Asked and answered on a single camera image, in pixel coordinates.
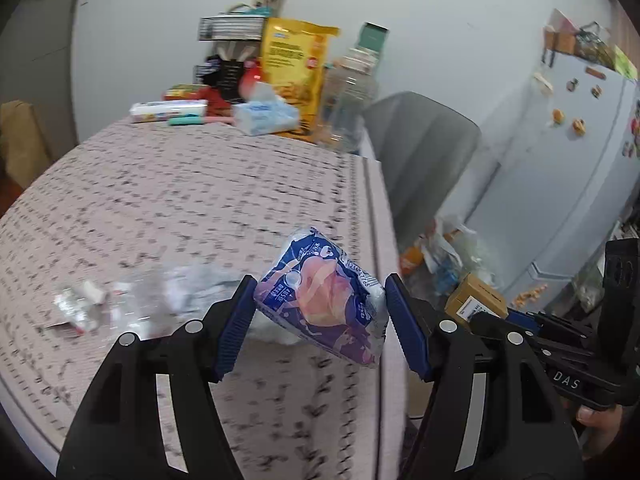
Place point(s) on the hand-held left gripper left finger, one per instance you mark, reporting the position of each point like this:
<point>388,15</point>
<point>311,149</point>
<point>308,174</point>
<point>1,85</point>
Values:
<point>235,320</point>

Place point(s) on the purple snack packet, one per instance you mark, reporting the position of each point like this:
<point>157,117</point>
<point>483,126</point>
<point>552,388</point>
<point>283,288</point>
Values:
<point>320,305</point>

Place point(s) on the brown bar fridge magnet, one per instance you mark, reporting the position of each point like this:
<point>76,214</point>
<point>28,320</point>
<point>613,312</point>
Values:
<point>595,73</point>

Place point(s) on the small white silver wrapper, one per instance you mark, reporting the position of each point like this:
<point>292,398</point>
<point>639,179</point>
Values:
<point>80,305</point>

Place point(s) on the grey chair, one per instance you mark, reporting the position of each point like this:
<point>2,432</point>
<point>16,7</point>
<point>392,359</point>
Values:
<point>420,150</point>

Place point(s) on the small wooden box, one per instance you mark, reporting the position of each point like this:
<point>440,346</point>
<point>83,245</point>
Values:
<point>560,42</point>

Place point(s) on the green pen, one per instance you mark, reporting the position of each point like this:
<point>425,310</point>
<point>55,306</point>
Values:
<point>185,120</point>

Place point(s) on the green paper box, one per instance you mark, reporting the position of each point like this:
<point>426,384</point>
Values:
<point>374,37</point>

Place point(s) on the brown jacket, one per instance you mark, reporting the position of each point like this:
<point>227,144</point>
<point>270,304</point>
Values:
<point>20,145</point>

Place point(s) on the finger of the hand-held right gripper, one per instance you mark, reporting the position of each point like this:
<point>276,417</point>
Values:
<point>560,337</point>

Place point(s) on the yellow red snack tube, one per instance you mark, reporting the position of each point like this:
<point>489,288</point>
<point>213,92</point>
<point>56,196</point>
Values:
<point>181,92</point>

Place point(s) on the light green box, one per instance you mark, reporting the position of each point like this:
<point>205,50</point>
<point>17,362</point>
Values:
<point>625,62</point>

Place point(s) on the blue tissue pack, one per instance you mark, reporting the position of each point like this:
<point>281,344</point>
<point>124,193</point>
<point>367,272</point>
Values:
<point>265,115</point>

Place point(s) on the white fridge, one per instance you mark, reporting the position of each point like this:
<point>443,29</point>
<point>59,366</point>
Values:
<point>560,185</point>

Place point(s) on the red peach ornament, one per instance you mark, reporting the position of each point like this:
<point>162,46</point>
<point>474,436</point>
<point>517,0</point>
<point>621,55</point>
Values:
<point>250,80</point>

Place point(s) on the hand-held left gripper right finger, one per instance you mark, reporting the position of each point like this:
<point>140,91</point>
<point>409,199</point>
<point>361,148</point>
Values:
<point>407,330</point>

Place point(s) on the white long box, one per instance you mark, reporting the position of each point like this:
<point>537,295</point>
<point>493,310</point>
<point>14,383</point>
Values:
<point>167,110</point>

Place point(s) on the clear plastic wrapper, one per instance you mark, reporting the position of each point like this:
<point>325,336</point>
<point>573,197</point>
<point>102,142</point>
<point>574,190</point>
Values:
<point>165,290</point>

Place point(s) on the person's right hand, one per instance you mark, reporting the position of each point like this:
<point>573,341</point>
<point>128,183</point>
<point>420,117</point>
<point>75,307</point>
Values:
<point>600,417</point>

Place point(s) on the cardboard box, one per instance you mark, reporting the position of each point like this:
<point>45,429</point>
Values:
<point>475,300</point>

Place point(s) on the clear plastic water bottle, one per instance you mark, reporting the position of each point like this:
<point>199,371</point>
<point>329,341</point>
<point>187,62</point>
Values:
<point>350,105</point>

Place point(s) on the black pen holder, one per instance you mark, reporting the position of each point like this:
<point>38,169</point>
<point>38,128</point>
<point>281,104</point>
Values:
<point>231,75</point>

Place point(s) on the clear plastic bag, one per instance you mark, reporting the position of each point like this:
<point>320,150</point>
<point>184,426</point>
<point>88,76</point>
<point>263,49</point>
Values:
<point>445,250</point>

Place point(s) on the yellow snack bag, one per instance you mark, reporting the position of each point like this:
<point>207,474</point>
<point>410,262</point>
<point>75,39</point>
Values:
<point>295,70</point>

